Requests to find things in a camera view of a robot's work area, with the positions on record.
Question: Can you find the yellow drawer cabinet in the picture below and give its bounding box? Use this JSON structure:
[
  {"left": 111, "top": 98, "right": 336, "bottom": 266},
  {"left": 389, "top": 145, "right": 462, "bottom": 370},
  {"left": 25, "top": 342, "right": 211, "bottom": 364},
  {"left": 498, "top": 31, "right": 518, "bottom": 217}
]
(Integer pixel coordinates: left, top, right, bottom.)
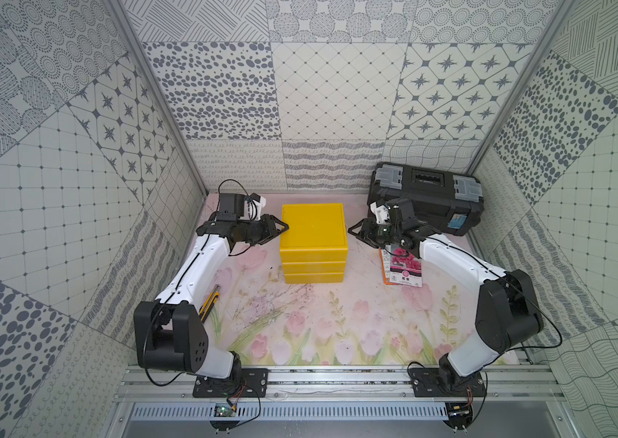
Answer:
[{"left": 280, "top": 204, "right": 348, "bottom": 284}]

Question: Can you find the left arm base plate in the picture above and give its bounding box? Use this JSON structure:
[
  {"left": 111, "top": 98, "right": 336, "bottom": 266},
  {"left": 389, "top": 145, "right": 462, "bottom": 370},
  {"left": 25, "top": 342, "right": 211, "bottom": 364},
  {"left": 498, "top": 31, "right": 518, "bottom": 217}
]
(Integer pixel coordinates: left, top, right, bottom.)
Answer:
[{"left": 193, "top": 368, "right": 269, "bottom": 399}]

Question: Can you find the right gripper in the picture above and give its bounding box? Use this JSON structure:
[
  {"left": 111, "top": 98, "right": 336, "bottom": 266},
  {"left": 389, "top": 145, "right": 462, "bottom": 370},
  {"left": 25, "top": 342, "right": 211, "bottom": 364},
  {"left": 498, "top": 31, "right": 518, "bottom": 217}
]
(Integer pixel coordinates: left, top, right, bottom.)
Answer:
[{"left": 348, "top": 217, "right": 402, "bottom": 249}]

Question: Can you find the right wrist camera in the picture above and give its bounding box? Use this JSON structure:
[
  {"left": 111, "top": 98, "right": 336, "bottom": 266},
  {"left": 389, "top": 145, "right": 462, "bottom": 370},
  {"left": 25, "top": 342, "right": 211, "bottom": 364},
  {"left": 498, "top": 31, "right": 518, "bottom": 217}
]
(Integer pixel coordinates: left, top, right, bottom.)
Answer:
[{"left": 369, "top": 198, "right": 418, "bottom": 224}]

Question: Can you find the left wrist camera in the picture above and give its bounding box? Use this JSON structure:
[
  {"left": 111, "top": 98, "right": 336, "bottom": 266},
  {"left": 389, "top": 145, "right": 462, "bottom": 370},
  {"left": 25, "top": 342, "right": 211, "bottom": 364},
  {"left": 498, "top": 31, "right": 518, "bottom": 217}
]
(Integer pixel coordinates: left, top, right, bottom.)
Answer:
[{"left": 216, "top": 193, "right": 266, "bottom": 222}]

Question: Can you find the orange seed bag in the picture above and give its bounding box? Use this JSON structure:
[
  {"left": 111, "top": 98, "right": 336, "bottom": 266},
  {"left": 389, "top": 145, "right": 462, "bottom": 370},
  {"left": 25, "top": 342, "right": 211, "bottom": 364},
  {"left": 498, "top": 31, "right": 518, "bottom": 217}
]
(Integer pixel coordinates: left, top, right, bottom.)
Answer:
[{"left": 379, "top": 249, "right": 392, "bottom": 286}]

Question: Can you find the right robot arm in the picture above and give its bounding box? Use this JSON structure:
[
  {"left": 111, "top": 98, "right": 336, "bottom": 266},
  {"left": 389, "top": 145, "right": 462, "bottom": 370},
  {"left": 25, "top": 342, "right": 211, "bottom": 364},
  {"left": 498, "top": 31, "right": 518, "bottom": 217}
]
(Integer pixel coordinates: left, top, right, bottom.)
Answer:
[{"left": 348, "top": 217, "right": 545, "bottom": 388}]

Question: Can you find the pink flower seed bag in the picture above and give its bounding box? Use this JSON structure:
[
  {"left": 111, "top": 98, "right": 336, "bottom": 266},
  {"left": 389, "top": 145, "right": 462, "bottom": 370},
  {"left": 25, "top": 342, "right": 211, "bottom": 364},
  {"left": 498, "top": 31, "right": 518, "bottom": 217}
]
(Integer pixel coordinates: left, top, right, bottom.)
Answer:
[{"left": 382, "top": 246, "right": 422, "bottom": 288}]

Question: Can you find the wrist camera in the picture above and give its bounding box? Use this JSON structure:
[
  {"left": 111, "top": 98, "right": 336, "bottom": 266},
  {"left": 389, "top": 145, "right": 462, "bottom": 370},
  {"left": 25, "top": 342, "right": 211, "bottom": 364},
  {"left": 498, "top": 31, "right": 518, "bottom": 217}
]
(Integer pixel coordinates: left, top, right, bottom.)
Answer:
[
  {"left": 216, "top": 193, "right": 266, "bottom": 222},
  {"left": 369, "top": 198, "right": 418, "bottom": 224}
]

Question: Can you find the yellow utility knife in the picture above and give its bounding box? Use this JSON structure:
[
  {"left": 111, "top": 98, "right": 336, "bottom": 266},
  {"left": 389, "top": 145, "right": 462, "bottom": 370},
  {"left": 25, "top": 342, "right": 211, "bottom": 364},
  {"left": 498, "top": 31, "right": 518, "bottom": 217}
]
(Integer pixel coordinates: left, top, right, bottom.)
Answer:
[{"left": 199, "top": 284, "right": 221, "bottom": 323}]

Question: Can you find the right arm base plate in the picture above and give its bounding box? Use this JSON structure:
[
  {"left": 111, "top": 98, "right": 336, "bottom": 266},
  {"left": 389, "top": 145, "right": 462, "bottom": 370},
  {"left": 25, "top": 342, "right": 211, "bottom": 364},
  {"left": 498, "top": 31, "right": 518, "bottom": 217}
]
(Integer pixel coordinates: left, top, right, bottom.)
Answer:
[{"left": 407, "top": 367, "right": 487, "bottom": 398}]

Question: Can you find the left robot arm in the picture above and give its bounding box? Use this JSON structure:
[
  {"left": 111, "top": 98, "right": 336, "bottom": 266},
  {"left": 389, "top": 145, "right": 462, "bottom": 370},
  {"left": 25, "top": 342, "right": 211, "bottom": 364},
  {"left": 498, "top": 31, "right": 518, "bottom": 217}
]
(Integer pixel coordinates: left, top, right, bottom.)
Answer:
[{"left": 133, "top": 214, "right": 290, "bottom": 384}]

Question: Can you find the black toolbox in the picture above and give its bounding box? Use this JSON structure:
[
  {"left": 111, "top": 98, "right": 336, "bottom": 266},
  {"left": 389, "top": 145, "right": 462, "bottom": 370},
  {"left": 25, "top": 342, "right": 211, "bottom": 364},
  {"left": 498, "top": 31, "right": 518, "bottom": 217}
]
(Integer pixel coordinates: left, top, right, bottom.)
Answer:
[{"left": 367, "top": 162, "right": 484, "bottom": 237}]

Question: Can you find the aluminium mounting rail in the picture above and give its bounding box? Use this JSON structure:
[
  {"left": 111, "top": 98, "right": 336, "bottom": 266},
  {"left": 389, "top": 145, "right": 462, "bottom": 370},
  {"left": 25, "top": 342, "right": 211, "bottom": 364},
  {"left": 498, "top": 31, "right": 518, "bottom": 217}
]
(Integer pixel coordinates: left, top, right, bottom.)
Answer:
[{"left": 115, "top": 365, "right": 564, "bottom": 403}]

